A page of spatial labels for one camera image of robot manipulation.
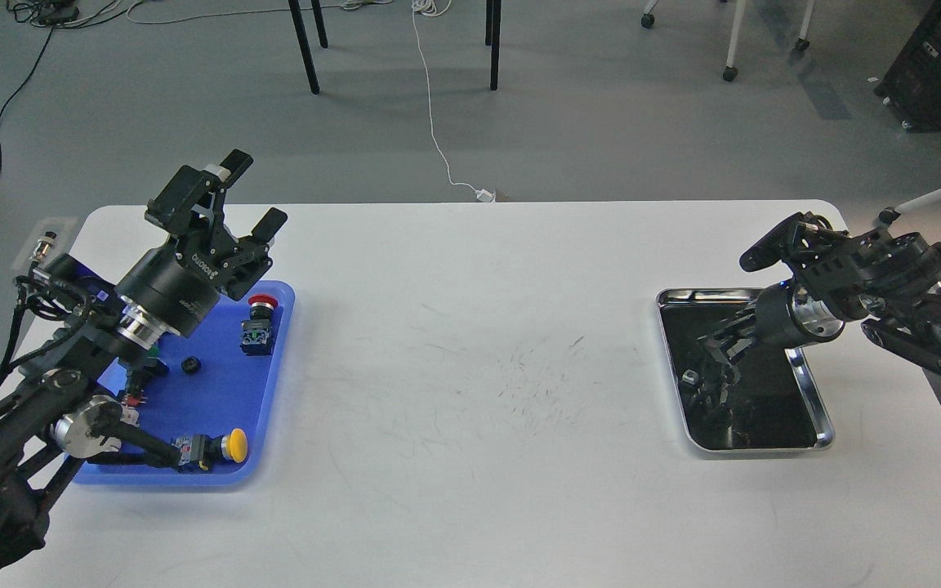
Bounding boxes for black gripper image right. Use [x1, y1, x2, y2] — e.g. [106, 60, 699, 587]
[683, 287, 815, 409]

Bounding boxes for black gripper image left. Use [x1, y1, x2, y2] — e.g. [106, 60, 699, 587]
[116, 149, 288, 337]

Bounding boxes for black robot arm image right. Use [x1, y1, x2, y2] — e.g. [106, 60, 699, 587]
[679, 212, 941, 411]

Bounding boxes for silver metal tray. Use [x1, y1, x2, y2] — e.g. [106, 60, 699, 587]
[657, 289, 834, 457]

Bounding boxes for blue plastic tray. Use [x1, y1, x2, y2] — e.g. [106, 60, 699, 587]
[74, 280, 297, 490]

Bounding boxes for white rolling chair base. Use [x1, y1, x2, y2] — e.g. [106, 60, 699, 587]
[640, 1, 817, 83]

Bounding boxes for black table legs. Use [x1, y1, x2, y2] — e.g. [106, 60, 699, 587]
[288, 0, 503, 95]

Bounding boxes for red push button switch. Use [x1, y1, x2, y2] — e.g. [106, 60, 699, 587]
[240, 293, 278, 356]

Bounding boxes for green push button switch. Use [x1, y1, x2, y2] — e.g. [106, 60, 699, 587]
[120, 344, 171, 407]

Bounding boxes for yellow push button switch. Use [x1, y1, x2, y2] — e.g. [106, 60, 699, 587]
[172, 428, 249, 472]

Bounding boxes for white cable on floor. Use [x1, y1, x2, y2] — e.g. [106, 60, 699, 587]
[340, 0, 496, 201]

